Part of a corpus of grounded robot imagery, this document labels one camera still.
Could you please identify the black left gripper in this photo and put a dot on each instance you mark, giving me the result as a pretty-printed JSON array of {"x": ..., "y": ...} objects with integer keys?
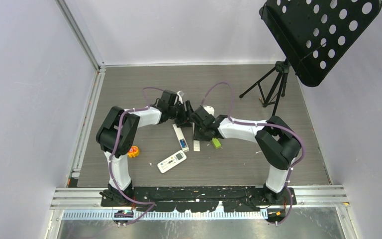
[{"x": 186, "y": 120}]

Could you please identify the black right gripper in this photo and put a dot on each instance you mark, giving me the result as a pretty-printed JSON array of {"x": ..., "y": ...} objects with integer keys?
[{"x": 198, "y": 136}]

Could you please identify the white remote battery cover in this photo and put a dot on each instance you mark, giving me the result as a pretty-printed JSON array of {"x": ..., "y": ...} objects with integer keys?
[{"x": 196, "y": 143}]

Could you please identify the slim white remote control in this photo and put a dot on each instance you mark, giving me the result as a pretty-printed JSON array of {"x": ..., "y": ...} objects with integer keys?
[{"x": 179, "y": 134}]

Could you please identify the blue battery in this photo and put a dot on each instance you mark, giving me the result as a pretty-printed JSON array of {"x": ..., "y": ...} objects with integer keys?
[{"x": 183, "y": 144}]

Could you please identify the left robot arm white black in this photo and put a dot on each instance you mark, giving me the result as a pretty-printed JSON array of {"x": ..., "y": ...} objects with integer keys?
[{"x": 117, "y": 133}]

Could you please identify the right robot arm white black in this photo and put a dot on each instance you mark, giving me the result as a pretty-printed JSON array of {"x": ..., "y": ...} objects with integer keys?
[{"x": 279, "y": 144}]

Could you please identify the green rectangular block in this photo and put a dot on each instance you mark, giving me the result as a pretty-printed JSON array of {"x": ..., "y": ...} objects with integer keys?
[{"x": 216, "y": 143}]

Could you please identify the orange yellow round toy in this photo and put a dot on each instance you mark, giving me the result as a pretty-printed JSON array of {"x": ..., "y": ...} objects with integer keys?
[{"x": 133, "y": 152}]

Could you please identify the black tripod stand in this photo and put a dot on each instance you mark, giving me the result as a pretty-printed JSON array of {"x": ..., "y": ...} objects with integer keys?
[{"x": 278, "y": 88}]

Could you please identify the black perforated music stand tray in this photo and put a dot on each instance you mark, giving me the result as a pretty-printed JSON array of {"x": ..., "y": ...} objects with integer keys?
[{"x": 315, "y": 34}]

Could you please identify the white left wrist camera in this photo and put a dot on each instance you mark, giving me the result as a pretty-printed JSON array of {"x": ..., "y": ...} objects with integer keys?
[{"x": 180, "y": 95}]

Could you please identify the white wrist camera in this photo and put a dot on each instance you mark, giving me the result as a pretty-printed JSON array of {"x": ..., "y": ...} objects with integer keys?
[
  {"x": 180, "y": 95},
  {"x": 209, "y": 109}
]

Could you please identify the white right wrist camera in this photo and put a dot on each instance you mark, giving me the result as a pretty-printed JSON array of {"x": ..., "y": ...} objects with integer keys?
[{"x": 209, "y": 109}]

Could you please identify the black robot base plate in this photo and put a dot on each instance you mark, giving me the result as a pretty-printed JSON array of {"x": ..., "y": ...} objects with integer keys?
[{"x": 197, "y": 199}]

